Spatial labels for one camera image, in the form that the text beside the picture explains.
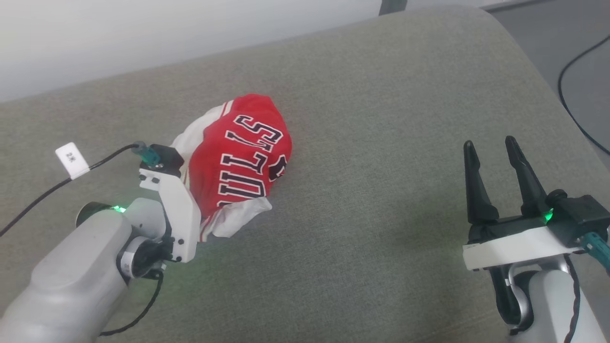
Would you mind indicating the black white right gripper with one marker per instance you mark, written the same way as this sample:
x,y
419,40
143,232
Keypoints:
x,y
514,247

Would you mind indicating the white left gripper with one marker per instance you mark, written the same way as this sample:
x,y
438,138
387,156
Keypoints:
x,y
183,214

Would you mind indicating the red and white basketball jersey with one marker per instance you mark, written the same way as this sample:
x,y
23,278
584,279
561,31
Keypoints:
x,y
238,157

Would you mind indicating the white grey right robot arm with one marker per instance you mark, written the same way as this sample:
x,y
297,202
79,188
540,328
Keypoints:
x,y
548,307

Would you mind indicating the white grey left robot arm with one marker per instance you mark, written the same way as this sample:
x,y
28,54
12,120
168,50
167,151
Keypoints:
x,y
71,281

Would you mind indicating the grey-green fabric sofa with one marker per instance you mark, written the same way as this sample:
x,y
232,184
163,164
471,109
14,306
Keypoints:
x,y
362,190

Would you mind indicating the dark grey furniture leg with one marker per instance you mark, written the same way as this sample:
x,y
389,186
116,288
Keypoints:
x,y
393,5

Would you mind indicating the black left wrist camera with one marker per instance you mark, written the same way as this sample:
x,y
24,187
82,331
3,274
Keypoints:
x,y
167,159

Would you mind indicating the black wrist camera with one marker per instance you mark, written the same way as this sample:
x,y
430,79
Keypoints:
x,y
167,159
579,214

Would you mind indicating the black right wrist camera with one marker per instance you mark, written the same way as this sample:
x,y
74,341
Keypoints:
x,y
579,214

